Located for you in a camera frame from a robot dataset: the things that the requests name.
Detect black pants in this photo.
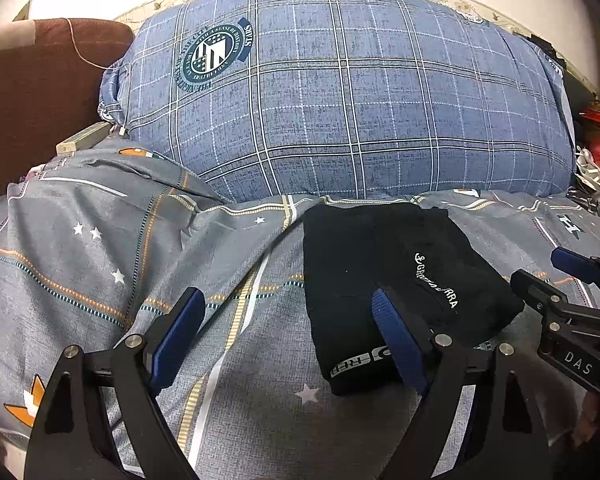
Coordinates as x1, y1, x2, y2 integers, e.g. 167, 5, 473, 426
303, 204, 524, 396

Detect person's hand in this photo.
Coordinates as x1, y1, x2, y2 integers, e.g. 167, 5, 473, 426
572, 391, 600, 446

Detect silver plastic bags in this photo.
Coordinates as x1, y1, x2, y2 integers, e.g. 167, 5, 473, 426
568, 146, 600, 216

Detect grey patterned bed sheet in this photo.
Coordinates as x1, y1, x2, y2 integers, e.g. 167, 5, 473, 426
0, 134, 600, 480

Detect blue plaid pillow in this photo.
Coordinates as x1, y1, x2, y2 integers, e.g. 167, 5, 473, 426
98, 0, 574, 202

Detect wooden bed frame block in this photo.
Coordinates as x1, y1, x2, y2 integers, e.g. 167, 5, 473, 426
56, 122, 111, 156

